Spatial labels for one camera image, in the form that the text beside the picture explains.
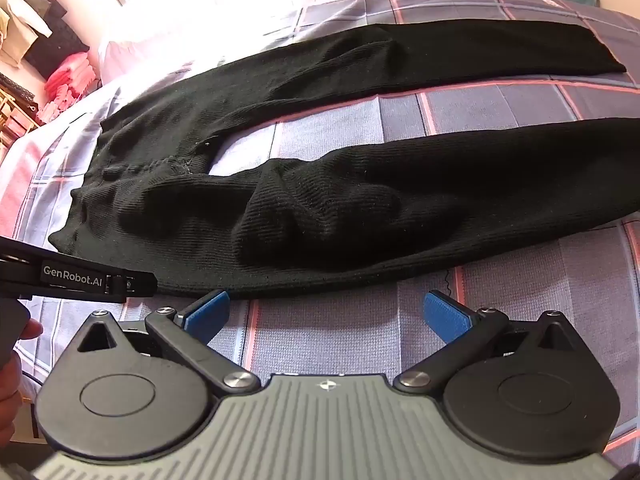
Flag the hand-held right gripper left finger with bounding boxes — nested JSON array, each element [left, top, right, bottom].
[[75, 289, 262, 394]]

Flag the person's left hand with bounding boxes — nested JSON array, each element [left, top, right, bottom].
[[0, 321, 45, 443]]

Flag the plaid bed sheet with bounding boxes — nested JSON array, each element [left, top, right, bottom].
[[0, 0, 640, 463]]

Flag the black hanging garment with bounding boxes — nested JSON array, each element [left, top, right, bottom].
[[24, 4, 92, 77]]

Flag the black knit pants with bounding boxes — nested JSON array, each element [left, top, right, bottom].
[[50, 19, 640, 302]]

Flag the stack of pink clothes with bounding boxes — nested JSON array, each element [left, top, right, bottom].
[[34, 50, 102, 127]]

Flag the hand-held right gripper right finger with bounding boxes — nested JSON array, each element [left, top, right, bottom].
[[394, 290, 584, 393]]

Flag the yellow shelf rack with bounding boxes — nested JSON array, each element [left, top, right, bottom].
[[0, 72, 42, 153]]

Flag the beige hanging garment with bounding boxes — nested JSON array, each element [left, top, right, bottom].
[[0, 0, 54, 67]]

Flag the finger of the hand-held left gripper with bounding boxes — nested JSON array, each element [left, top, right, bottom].
[[107, 272, 157, 305]]

